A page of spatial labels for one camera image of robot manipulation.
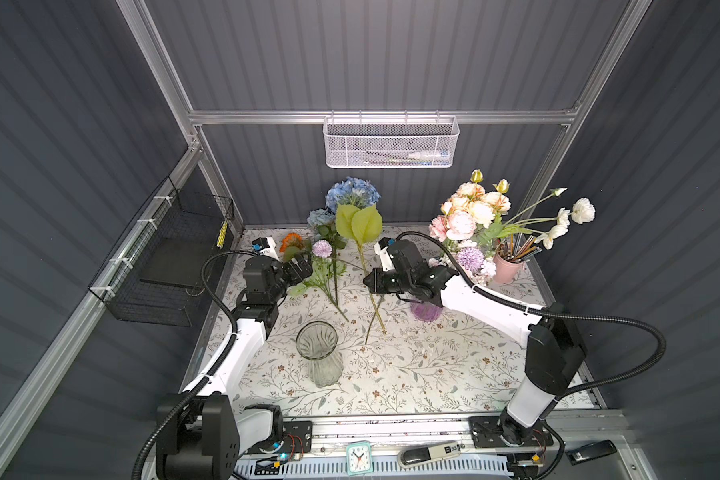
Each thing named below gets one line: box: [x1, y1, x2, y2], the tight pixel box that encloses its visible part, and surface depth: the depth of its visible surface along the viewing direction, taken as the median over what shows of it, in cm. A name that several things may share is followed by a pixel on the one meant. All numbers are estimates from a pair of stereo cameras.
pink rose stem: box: [428, 211, 477, 242], surface depth 71 cm
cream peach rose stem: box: [483, 178, 511, 217], surface depth 75 cm
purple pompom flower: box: [288, 239, 349, 322], surface depth 101 cm
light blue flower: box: [306, 208, 336, 227], surface depth 111 cm
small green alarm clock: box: [346, 440, 374, 477], surface depth 71 cm
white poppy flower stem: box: [503, 187, 596, 250], surface depth 71 cm
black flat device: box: [565, 439, 617, 466], surface depth 71 cm
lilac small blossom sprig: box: [456, 247, 485, 273], surface depth 71 cm
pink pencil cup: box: [493, 253, 524, 284], surface depth 99 cm
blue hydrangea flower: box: [326, 176, 386, 334], surface depth 93 cm
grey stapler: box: [398, 441, 461, 468], surface depth 70 cm
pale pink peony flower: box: [440, 169, 495, 229], surface depth 75 cm
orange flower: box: [279, 232, 305, 253], surface depth 111 cm
